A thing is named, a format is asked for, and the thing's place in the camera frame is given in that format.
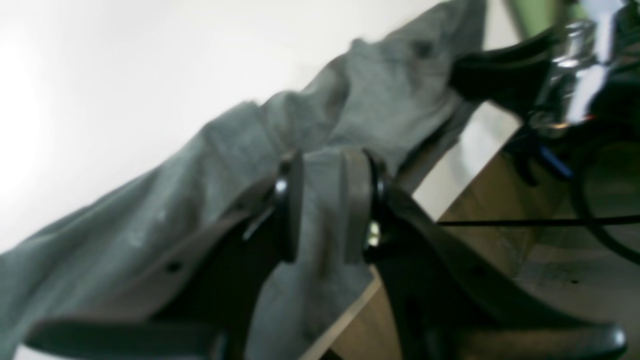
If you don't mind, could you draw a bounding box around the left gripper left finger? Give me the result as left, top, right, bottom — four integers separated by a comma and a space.
25, 150, 304, 360

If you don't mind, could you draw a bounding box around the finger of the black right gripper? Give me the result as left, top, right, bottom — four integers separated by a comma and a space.
449, 26, 563, 117

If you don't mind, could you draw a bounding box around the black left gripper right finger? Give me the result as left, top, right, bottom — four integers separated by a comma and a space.
342, 149, 627, 360

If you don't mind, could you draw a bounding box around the dark grey t-shirt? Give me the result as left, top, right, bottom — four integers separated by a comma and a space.
0, 0, 488, 360

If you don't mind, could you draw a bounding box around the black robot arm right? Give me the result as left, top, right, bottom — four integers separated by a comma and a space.
450, 0, 639, 140

